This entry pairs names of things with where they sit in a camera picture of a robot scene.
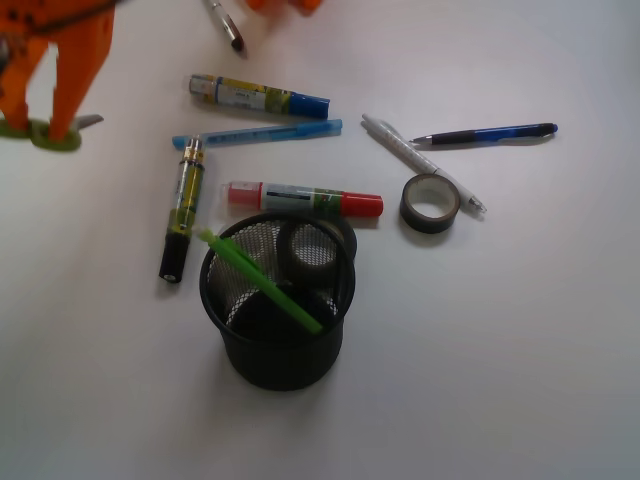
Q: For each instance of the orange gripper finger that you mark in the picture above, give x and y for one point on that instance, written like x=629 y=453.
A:
x=19 y=59
x=82 y=50

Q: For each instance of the green pen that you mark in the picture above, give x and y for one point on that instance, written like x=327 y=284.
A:
x=230 y=252

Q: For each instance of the silver dark pen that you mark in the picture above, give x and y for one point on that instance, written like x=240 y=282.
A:
x=227 y=24

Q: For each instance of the translucent blue pen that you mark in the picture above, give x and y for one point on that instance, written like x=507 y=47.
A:
x=297 y=131

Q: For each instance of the black tape roll in holder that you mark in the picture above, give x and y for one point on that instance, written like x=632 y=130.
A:
x=308 y=256

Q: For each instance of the black mesh pen holder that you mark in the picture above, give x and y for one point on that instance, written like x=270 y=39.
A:
x=263 y=343

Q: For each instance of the white pen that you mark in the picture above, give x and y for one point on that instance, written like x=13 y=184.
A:
x=388 y=137

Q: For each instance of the blue black ballpoint pen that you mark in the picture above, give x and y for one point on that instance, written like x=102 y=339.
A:
x=488 y=135

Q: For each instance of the black cap marker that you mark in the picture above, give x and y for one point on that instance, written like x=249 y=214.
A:
x=183 y=212

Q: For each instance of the blue cap marker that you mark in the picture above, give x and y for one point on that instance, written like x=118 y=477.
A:
x=233 y=93

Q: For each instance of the red cap marker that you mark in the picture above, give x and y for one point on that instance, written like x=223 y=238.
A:
x=272 y=196

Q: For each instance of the black tape roll on table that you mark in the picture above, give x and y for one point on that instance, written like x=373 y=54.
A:
x=429 y=203

